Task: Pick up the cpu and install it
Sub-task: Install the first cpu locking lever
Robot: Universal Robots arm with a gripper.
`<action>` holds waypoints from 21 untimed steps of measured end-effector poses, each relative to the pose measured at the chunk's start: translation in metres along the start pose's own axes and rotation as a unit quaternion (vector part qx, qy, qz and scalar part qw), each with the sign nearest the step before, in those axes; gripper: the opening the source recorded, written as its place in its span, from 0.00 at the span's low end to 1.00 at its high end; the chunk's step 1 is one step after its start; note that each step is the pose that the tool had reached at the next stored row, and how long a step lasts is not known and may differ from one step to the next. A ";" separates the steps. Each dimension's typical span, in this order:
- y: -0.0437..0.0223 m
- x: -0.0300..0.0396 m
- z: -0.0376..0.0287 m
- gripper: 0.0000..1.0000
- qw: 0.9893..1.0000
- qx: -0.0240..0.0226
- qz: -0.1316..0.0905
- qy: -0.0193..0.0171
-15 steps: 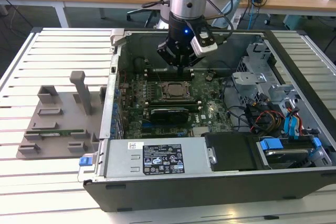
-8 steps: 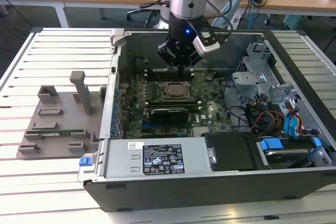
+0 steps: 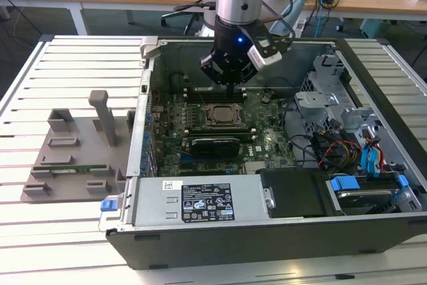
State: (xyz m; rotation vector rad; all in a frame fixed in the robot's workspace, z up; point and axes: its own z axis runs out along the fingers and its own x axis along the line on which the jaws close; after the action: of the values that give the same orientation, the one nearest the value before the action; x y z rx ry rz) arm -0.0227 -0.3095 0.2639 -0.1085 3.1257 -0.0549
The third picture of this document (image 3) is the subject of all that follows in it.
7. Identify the green motherboard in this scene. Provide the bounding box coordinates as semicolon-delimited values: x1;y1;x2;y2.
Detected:
148;87;298;178

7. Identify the grey case latch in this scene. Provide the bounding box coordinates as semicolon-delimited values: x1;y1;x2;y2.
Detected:
139;37;167;65

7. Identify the black and silver PC case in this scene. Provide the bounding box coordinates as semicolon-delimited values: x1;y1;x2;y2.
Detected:
99;36;427;271

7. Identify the CPU socket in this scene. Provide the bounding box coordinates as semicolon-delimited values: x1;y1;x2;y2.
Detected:
202;102;247;128

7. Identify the black plastic shroud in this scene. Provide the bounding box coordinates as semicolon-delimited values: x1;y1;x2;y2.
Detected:
260;168;330;219

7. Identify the silver chipset heatsink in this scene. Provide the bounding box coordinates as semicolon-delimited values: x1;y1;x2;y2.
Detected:
246;160;268;174

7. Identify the black RAM slot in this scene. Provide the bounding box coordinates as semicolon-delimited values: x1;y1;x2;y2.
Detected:
185;131;257;137
183;93;248;99
183;89;247;95
185;134;258;141
183;127;256;134
182;86;247;92
183;96;248;103
183;125;252;131

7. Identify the grey parts rack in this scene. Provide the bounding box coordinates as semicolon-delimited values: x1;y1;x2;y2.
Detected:
20;89;137;204

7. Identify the metal socket cover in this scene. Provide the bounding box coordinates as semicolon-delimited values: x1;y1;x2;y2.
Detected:
205;104;245;128

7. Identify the silver CPU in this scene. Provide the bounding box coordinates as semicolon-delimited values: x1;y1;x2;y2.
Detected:
213;107;236;124

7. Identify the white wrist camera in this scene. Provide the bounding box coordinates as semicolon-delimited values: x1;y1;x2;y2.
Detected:
247;38;284;72

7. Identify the pale teal box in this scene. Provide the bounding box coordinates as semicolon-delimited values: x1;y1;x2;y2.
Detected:
360;17;398;39

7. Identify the black round case part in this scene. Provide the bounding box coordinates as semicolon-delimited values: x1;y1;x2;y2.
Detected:
169;71;189;93

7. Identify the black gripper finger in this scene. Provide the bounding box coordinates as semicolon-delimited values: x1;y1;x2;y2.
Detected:
199;51;232;99
229;63;259;99

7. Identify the black graphics card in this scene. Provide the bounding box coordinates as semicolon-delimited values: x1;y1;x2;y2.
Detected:
187;134;242;159

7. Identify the silver power supply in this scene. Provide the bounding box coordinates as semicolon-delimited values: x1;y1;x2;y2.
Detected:
121;175;268;229

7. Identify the blue data wire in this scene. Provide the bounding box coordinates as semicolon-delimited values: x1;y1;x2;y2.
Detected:
360;138;384;179

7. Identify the hard disk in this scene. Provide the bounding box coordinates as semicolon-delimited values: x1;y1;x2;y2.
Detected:
336;188;401;216

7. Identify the green RAM stick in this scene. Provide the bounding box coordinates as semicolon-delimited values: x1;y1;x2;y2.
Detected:
33;164;109;173

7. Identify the blue disk carrier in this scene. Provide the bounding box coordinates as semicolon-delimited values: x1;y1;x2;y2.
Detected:
328;174;410;199

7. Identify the yellow black power wire bundle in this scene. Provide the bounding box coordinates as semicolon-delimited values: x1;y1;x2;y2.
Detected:
315;133;364;170

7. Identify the silver drive cage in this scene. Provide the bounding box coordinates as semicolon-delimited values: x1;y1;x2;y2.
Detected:
293;51;383;142

